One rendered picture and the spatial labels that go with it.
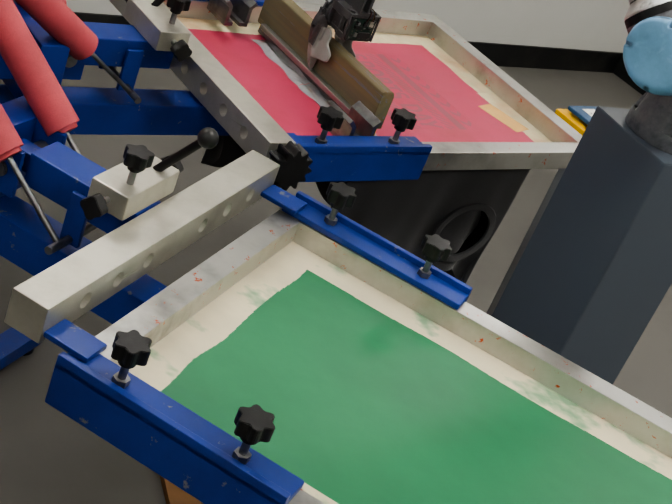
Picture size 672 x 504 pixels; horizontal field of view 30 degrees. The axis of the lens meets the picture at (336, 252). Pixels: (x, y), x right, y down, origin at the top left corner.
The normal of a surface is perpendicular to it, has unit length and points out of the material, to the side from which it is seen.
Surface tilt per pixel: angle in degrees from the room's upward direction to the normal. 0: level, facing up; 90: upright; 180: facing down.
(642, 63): 95
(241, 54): 0
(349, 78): 90
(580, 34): 90
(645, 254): 90
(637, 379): 0
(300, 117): 0
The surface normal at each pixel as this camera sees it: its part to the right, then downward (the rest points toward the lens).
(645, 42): -0.61, 0.30
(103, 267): 0.34, -0.81
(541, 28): 0.53, 0.58
